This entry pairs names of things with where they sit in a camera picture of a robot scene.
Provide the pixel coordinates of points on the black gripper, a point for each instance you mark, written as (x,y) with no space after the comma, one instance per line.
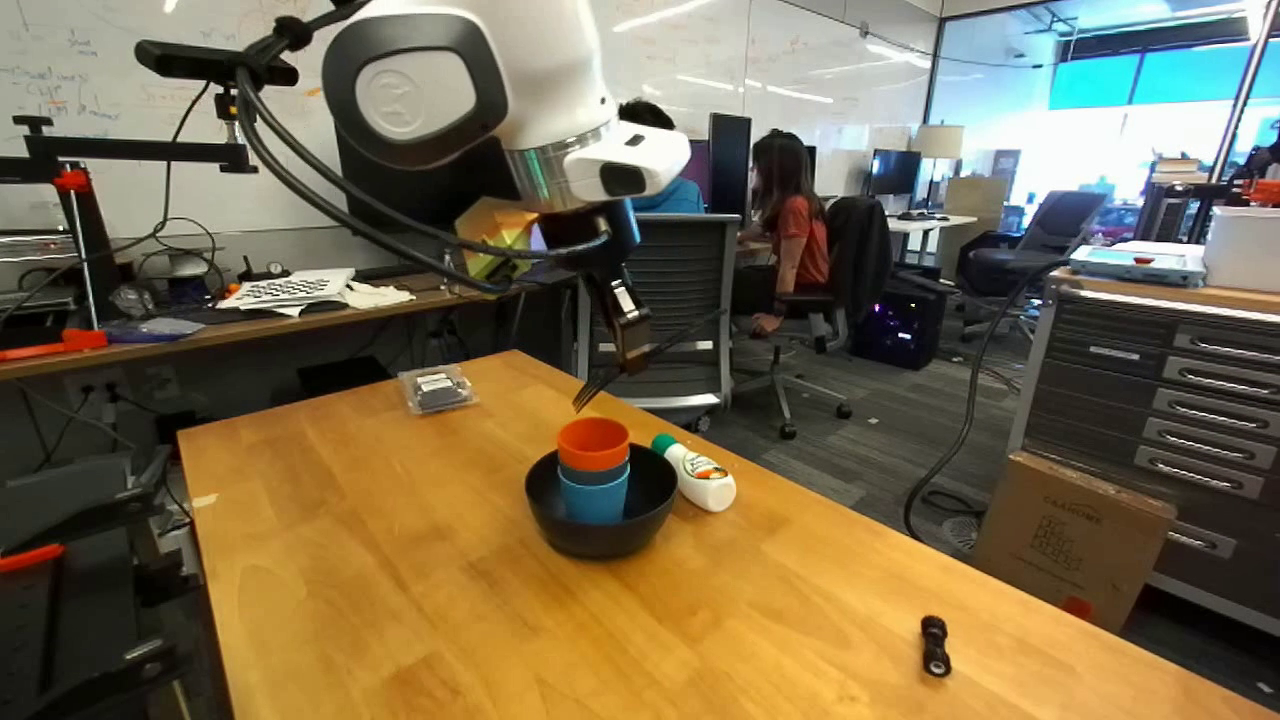
(598,240)

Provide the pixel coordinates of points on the orange plastic cup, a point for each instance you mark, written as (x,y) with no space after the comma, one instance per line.
(593,445)

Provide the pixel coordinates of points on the light blue plastic cup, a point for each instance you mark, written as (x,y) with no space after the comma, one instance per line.
(593,497)

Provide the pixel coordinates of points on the black plastic spoon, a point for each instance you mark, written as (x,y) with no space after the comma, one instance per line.
(628,361)

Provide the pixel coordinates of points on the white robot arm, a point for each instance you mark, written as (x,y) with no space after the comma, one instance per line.
(421,83)

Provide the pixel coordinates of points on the black bowl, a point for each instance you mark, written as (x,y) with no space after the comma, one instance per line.
(648,502)

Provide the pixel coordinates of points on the grey mesh office chair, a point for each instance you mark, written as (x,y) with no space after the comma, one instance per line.
(682,271)

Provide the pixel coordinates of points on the white bottle green cap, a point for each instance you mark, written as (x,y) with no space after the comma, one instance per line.
(697,476)

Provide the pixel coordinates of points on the green yellow connector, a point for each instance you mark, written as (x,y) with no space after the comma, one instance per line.
(498,226)

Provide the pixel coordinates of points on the person in red shirt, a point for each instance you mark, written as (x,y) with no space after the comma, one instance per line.
(795,226)

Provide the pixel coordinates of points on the black office chair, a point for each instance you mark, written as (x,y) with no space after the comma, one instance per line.
(993,264)

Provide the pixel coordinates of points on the small black clip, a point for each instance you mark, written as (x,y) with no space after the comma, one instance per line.
(934,637)

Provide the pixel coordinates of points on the cardboard box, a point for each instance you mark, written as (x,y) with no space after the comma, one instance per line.
(1069,537)

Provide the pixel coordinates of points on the grey drawer cabinet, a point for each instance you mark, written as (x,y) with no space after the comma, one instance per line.
(1172,395)

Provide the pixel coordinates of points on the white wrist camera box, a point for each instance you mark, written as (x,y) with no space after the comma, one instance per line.
(626,161)

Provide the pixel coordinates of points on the black camera on stand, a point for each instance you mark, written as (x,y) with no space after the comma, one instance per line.
(198,62)

